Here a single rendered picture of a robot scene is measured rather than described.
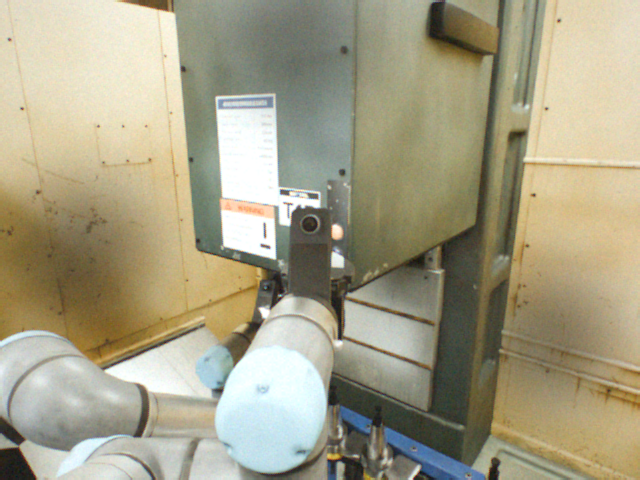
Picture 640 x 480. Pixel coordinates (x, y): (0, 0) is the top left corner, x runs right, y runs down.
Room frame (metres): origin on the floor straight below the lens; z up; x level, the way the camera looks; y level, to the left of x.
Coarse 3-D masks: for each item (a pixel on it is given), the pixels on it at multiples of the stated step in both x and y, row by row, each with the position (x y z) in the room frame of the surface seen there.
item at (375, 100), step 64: (192, 0) 0.94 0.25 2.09; (256, 0) 0.83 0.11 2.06; (320, 0) 0.75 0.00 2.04; (384, 0) 0.77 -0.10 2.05; (448, 0) 0.97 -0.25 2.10; (192, 64) 0.95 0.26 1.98; (256, 64) 0.84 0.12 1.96; (320, 64) 0.75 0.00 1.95; (384, 64) 0.77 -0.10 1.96; (448, 64) 0.99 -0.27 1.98; (192, 128) 0.96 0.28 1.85; (320, 128) 0.75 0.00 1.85; (384, 128) 0.78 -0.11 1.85; (448, 128) 1.01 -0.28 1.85; (192, 192) 0.97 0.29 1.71; (320, 192) 0.75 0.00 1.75; (384, 192) 0.79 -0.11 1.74; (448, 192) 1.04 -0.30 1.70; (256, 256) 0.85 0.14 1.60; (384, 256) 0.80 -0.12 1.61
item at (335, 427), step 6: (330, 408) 0.77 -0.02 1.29; (336, 408) 0.78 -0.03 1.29; (330, 414) 0.77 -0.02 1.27; (336, 414) 0.77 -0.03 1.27; (330, 420) 0.77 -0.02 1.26; (336, 420) 0.77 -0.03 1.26; (330, 426) 0.77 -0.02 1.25; (336, 426) 0.77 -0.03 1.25; (342, 426) 0.78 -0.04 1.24; (330, 432) 0.77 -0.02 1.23; (336, 432) 0.77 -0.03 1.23
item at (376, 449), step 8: (384, 424) 0.72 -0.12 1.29; (376, 432) 0.71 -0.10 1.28; (384, 432) 0.71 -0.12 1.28; (368, 440) 0.72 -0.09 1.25; (376, 440) 0.70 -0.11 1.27; (384, 440) 0.71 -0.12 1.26; (368, 448) 0.71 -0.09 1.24; (376, 448) 0.70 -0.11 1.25; (384, 448) 0.70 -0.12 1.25; (368, 456) 0.71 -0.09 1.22; (376, 456) 0.70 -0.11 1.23; (384, 456) 0.70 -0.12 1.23
